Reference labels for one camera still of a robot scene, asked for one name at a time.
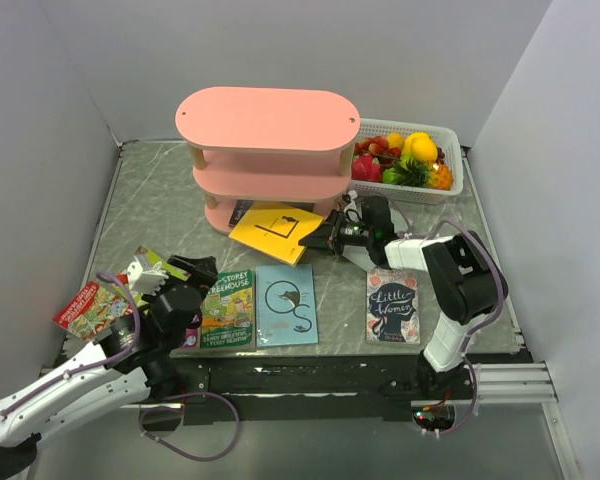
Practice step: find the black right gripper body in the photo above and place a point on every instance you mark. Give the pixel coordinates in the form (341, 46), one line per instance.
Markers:
(353, 232)

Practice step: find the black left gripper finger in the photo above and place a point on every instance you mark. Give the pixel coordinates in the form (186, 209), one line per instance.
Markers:
(146, 284)
(145, 262)

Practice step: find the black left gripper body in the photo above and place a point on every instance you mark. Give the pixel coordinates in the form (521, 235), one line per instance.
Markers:
(200, 277)

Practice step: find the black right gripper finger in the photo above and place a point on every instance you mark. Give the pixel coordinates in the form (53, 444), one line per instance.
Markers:
(331, 224)
(319, 242)

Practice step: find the yellow book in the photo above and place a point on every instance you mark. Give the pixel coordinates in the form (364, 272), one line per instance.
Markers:
(275, 229)

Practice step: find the light blue book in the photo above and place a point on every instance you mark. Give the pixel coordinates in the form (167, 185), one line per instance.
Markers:
(285, 306)

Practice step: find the Wuthering Heights dark blue book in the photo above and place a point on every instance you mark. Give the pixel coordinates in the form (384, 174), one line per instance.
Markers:
(242, 206)

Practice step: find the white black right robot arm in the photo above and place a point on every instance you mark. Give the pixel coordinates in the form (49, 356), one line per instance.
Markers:
(469, 288)

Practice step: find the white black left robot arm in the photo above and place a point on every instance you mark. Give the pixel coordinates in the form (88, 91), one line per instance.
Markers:
(127, 362)

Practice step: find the lime green paperback book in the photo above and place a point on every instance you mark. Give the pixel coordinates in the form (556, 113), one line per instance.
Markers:
(173, 272)

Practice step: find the grey white book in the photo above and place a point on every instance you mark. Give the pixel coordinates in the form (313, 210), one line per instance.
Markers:
(362, 255)

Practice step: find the purple paperback book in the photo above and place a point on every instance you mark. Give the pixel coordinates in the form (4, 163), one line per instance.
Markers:
(191, 339)

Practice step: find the red Treehouse book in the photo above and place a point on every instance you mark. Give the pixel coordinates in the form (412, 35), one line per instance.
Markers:
(93, 308)

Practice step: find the green Treehouse book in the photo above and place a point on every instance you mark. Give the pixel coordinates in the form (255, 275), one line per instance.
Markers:
(228, 313)

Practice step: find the pink toy dragon fruit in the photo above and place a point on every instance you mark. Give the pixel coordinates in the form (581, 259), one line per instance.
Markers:
(366, 168)

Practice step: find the toy pineapple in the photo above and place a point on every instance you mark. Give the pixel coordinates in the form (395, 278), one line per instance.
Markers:
(417, 174)

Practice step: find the Little Women book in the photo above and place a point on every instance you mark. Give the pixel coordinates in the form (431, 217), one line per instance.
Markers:
(392, 316)

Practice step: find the red toy cherries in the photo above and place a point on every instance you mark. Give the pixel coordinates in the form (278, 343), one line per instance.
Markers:
(376, 146)

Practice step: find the small yellow toy fruit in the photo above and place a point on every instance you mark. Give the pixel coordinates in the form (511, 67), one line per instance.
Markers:
(395, 140)

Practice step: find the pink three-tier shelf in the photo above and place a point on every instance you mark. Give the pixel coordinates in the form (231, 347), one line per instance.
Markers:
(268, 144)

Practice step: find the black mounting base plate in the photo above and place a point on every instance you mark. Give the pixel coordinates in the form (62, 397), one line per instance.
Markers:
(264, 388)

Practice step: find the aluminium rail frame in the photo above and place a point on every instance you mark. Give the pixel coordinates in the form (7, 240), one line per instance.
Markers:
(491, 383)

